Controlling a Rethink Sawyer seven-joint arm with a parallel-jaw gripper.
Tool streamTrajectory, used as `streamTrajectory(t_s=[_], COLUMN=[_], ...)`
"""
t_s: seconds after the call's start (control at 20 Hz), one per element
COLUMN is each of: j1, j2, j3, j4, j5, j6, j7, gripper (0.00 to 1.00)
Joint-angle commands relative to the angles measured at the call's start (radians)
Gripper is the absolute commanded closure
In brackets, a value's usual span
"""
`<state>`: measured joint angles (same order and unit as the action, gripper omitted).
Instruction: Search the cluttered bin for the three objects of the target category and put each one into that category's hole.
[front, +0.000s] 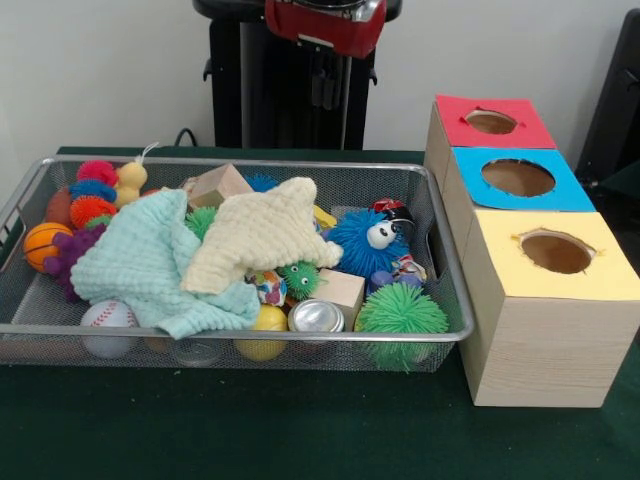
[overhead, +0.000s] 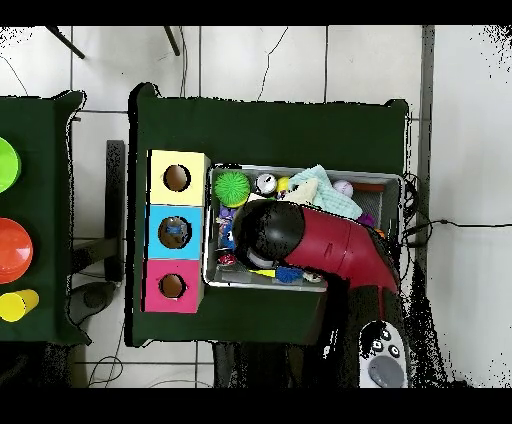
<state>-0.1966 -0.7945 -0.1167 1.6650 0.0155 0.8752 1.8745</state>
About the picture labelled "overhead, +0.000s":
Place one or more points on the cream muslin cloth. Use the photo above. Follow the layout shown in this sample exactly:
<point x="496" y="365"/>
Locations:
<point x="302" y="192"/>

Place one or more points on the clear plastic packet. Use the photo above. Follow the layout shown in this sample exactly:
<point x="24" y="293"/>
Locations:
<point x="178" y="233"/>

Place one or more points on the mint green cloth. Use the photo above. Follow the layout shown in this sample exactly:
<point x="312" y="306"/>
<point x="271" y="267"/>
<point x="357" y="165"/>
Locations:
<point x="336" y="196"/>

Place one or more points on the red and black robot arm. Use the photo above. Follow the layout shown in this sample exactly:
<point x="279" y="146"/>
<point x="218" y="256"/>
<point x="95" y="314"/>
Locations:
<point x="336" y="244"/>

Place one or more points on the wooden box with three holes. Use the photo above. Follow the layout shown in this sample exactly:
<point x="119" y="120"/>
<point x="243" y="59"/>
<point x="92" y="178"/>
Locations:
<point x="197" y="197"/>

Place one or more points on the clear mesh bin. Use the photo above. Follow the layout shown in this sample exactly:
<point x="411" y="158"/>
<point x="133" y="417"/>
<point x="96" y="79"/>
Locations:
<point x="232" y="282"/>

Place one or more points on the green spiky ball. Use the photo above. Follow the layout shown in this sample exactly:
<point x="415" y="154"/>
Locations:
<point x="232" y="188"/>

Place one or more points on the yellow ball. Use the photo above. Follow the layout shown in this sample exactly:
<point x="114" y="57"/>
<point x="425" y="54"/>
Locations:
<point x="282" y="183"/>

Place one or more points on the small blue fuzzy toy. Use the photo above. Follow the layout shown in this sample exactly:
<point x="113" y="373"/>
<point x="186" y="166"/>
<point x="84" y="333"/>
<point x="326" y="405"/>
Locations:
<point x="288" y="274"/>

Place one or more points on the dark green tablecloth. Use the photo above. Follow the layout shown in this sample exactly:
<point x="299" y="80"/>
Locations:
<point x="264" y="136"/>
<point x="48" y="200"/>

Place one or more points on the white baseball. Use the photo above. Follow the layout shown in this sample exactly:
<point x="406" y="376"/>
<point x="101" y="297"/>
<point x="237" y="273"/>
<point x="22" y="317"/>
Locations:
<point x="344" y="189"/>

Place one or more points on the black tripod leg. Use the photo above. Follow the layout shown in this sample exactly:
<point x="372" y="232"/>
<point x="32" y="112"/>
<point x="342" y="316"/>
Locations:
<point x="172" y="40"/>
<point x="64" y="42"/>

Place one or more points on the grey floor strip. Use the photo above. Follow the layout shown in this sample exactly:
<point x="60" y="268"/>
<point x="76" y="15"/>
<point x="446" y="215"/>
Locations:
<point x="427" y="120"/>

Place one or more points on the orange plate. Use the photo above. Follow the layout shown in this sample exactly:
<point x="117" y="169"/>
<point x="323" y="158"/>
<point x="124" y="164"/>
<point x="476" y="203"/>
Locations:
<point x="14" y="250"/>

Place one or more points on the green plate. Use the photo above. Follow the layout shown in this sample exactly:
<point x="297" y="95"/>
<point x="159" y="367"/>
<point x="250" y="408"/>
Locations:
<point x="8" y="164"/>

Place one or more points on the yellow cup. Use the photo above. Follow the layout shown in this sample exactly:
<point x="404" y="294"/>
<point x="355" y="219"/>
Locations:
<point x="16" y="306"/>

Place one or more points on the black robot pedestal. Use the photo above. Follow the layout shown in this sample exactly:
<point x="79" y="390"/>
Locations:
<point x="256" y="368"/>

